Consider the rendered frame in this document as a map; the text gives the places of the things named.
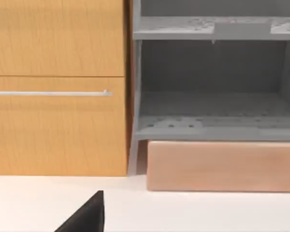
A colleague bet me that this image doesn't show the grey pierced open shelves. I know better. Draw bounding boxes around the grey pierced open shelves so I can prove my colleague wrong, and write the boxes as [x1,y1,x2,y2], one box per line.
[132,0,290,175]

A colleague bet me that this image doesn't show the wooden drawer front with handle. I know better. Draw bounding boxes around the wooden drawer front with handle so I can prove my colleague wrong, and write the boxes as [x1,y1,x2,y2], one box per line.
[0,76,129,177]

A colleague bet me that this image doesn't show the long metal handle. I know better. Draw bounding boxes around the long metal handle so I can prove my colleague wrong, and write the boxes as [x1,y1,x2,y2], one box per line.
[0,89,113,97]

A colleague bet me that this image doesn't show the wooden cupboard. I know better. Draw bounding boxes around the wooden cupboard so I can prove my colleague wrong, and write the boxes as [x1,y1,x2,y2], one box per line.
[0,0,139,177]

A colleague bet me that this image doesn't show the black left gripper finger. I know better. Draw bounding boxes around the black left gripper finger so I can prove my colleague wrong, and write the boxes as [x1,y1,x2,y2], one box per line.
[54,190,105,232]

